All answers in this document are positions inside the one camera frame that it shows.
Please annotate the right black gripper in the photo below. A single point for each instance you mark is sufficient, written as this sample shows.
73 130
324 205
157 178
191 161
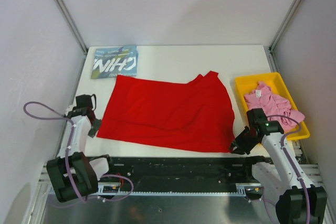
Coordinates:
238 142

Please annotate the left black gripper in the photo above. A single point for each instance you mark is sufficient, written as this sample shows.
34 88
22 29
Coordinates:
93 131

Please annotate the red t shirt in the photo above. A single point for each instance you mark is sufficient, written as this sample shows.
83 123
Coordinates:
196 116

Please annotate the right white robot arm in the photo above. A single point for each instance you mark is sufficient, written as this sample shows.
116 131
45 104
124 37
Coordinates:
296 198

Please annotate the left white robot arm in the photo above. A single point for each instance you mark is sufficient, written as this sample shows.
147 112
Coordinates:
71 173

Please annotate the pink t shirt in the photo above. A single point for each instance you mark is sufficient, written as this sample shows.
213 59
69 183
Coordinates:
274 106

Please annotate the yellow plastic tray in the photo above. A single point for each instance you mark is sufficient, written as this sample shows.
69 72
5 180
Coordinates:
246 84

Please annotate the folded blue printed t shirt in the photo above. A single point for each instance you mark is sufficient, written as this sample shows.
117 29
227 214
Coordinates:
113 61

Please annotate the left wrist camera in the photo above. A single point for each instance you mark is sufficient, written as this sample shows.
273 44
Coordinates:
86 101

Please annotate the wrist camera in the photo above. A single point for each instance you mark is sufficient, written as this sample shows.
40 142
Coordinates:
256 116
86 101

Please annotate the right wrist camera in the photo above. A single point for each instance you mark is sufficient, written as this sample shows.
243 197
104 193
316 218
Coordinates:
256 116

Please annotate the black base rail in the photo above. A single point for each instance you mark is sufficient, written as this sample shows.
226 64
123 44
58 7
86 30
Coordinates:
186 171

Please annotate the grey slotted cable duct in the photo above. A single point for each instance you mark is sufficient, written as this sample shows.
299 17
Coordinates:
235 189

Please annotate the right aluminium frame post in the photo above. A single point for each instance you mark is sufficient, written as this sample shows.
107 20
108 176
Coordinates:
293 9

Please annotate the aluminium frame post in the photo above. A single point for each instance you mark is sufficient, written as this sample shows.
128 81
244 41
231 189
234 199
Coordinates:
71 25
293 9

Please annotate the left aluminium frame post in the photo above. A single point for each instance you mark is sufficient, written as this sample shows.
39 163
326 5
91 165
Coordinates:
71 25

